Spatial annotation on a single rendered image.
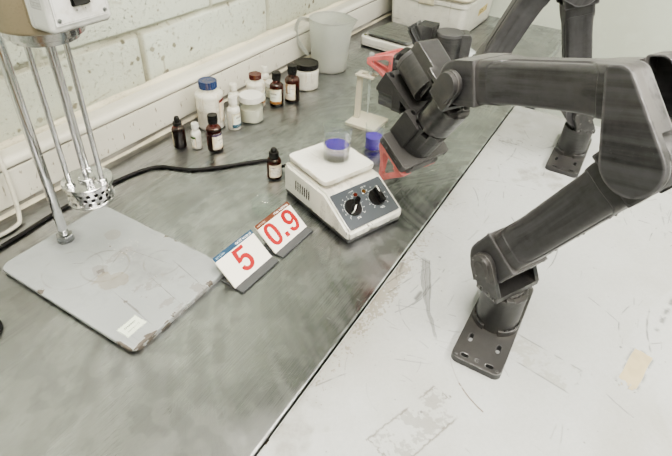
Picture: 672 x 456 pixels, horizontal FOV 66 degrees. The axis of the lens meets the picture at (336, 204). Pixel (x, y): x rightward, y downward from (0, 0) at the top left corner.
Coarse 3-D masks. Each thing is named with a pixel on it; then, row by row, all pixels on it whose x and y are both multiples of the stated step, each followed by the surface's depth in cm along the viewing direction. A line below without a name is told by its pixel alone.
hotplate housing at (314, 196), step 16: (288, 176) 99; (304, 176) 95; (352, 176) 95; (368, 176) 96; (288, 192) 101; (304, 192) 96; (320, 192) 91; (336, 192) 91; (320, 208) 93; (336, 208) 90; (400, 208) 95; (336, 224) 90; (368, 224) 91; (384, 224) 94; (352, 240) 90
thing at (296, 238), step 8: (304, 224) 93; (296, 232) 91; (304, 232) 92; (264, 240) 87; (288, 240) 90; (296, 240) 90; (272, 248) 87; (280, 248) 88; (288, 248) 88; (280, 256) 87
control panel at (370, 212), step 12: (372, 180) 95; (348, 192) 92; (360, 192) 93; (384, 192) 95; (336, 204) 90; (372, 204) 93; (384, 204) 94; (396, 204) 95; (348, 216) 90; (360, 216) 91; (372, 216) 92
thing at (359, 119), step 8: (360, 72) 121; (368, 72) 122; (360, 80) 122; (360, 88) 123; (360, 96) 125; (360, 104) 126; (360, 112) 128; (352, 120) 127; (360, 120) 127; (384, 120) 128; (360, 128) 125
